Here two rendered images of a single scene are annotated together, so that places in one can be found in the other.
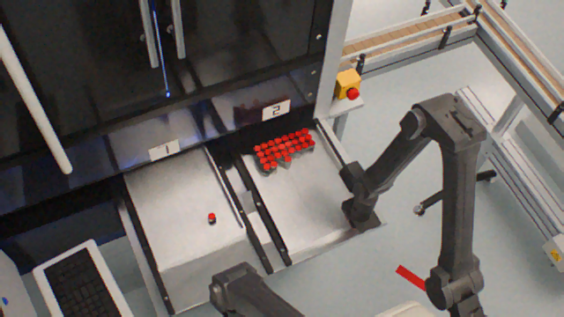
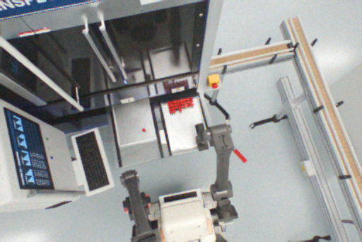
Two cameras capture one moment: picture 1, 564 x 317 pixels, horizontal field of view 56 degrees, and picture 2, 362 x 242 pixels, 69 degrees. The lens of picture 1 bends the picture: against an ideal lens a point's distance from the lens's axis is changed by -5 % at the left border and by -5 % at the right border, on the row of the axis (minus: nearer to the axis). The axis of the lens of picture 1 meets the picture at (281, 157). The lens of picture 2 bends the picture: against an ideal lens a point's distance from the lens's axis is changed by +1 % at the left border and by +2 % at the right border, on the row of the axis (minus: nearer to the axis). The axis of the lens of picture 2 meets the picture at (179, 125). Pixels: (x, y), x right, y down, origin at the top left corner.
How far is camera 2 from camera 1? 0.48 m
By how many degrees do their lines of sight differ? 18
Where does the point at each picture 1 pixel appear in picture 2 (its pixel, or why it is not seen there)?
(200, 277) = (134, 153)
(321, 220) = (188, 139)
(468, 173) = (224, 160)
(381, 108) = (248, 72)
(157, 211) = (123, 122)
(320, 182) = (192, 122)
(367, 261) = not seen: hidden behind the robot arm
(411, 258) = (242, 146)
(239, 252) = (152, 146)
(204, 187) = (144, 115)
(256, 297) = (130, 189)
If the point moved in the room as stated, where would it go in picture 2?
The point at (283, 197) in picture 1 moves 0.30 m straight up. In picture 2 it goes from (175, 126) to (174, 112)
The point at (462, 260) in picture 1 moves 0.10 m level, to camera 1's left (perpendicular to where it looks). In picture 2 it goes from (222, 186) to (202, 180)
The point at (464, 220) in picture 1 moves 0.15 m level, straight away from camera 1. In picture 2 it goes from (223, 175) to (249, 156)
